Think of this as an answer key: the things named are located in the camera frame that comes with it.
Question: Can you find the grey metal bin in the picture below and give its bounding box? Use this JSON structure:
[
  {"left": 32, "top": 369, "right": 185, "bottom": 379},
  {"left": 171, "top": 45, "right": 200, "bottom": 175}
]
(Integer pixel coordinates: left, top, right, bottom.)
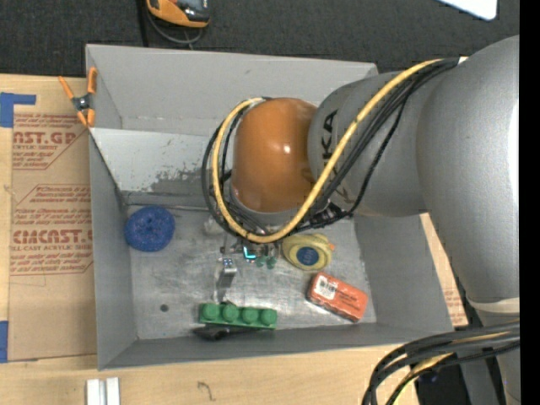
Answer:
[{"left": 85, "top": 43, "right": 457, "bottom": 371}]

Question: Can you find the yellow tape measure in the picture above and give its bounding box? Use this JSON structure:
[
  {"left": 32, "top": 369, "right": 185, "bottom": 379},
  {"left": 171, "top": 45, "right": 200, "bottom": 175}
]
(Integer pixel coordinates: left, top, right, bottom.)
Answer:
[{"left": 281, "top": 233, "right": 337, "bottom": 273}]

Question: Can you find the green studded toy block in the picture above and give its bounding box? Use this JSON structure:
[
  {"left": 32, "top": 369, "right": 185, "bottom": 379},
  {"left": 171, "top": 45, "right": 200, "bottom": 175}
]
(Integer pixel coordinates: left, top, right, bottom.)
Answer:
[{"left": 197, "top": 302, "right": 278, "bottom": 331}]

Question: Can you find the brown cardboard board red print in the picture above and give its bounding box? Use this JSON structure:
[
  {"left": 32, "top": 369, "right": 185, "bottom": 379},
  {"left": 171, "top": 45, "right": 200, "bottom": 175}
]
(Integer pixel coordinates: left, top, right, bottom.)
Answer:
[{"left": 0, "top": 73, "right": 470, "bottom": 365}]

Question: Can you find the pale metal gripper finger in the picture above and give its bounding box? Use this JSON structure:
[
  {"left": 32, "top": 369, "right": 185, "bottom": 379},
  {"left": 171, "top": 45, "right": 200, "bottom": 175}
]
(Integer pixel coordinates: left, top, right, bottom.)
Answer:
[{"left": 215, "top": 257, "right": 239, "bottom": 305}]

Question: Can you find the blue round sponge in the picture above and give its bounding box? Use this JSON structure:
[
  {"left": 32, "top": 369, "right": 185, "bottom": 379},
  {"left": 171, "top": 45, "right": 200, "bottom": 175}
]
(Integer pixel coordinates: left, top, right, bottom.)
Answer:
[{"left": 123, "top": 206, "right": 176, "bottom": 253}]

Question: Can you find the orange rectangular packet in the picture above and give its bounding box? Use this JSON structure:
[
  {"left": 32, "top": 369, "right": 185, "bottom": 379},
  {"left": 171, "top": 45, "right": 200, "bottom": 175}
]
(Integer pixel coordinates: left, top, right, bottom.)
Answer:
[{"left": 305, "top": 272, "right": 369, "bottom": 324}]

